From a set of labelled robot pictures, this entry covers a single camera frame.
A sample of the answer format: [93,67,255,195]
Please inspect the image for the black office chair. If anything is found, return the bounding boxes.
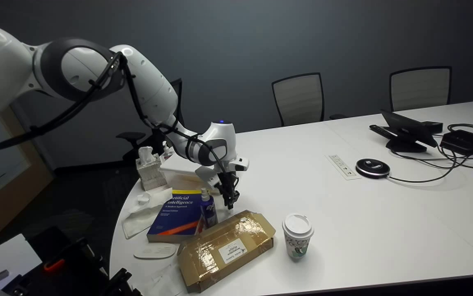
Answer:
[117,77,191,162]

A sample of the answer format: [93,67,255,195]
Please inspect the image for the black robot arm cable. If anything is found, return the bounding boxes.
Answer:
[0,51,234,182]

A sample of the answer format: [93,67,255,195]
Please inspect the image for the black power adapter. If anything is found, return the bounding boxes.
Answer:
[441,123,473,157]

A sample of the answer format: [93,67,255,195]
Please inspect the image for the white flat sheet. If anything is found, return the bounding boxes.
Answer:
[0,231,45,292]

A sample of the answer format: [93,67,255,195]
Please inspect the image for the blue spray bottle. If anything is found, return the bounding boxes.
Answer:
[199,187,221,230]

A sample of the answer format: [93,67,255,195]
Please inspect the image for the brown cardboard box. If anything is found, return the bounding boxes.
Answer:
[176,208,278,294]

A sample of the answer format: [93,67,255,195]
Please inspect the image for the mesh back chair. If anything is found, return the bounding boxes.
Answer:
[388,64,455,113]
[270,70,327,128]

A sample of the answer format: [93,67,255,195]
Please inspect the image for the black puck cable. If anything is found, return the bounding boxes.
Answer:
[386,149,460,185]

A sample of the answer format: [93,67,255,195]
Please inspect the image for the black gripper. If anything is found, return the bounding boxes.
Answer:
[214,169,242,210]

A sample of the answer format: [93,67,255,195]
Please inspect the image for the black conference device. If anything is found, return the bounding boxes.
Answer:
[368,111,446,154]

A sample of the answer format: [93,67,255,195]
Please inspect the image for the white remote control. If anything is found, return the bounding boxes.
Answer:
[327,153,359,180]

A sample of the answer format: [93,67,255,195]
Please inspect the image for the patterned tissue box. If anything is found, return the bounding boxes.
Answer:
[135,144,168,192]

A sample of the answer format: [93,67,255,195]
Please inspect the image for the round black speaker puck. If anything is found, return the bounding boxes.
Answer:
[355,156,393,179]

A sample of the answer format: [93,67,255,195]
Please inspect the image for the white plastic container box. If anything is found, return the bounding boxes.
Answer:
[160,153,222,195]

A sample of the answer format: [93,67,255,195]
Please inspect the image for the blue book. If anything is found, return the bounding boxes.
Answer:
[147,187,209,245]

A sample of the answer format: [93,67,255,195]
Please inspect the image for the lidded paper coffee cup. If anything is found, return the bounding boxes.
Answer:
[281,212,316,263]

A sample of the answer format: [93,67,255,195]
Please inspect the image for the wooden framed panel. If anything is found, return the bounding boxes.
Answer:
[0,97,56,238]

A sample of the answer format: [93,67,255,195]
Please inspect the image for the white crumpled napkin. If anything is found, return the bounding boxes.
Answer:
[120,185,175,240]

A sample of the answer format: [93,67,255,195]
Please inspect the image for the white oval flat pad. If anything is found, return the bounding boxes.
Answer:
[132,245,178,261]

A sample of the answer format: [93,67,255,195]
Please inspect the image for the black mounting platform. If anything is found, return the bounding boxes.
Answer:
[5,223,143,296]

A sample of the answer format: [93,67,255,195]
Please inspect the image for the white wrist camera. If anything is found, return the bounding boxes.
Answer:
[230,156,252,172]

